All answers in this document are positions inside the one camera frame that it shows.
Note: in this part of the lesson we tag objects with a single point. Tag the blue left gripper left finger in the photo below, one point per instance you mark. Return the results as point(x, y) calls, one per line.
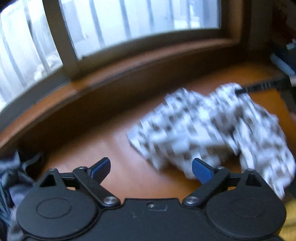
point(90, 179)

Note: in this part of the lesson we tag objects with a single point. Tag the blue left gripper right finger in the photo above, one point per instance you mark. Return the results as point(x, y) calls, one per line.
point(212, 182)

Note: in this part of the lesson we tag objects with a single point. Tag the grey sweatshirt garment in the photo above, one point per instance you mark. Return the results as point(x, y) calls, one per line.
point(17, 179)

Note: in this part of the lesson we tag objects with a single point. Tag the white patterned pyjama pants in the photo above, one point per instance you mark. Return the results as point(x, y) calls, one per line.
point(213, 127)

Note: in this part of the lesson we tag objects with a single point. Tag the yellow fuzzy rug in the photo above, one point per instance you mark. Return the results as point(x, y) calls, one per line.
point(288, 231)

